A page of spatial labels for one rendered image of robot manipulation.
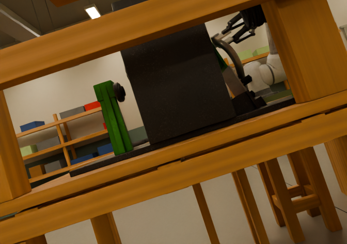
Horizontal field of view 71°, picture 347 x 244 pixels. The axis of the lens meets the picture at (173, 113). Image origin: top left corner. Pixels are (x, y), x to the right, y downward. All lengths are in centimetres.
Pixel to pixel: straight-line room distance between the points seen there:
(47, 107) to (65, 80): 90
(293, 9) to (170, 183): 60
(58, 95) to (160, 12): 680
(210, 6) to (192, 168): 44
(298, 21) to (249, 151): 39
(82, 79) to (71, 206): 653
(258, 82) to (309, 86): 101
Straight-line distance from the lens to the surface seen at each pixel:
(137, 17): 70
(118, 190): 72
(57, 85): 746
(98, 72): 712
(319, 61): 80
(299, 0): 84
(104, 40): 70
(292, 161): 201
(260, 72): 179
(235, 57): 100
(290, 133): 74
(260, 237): 168
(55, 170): 678
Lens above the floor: 93
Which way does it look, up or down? 3 degrees up
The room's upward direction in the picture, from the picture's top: 18 degrees counter-clockwise
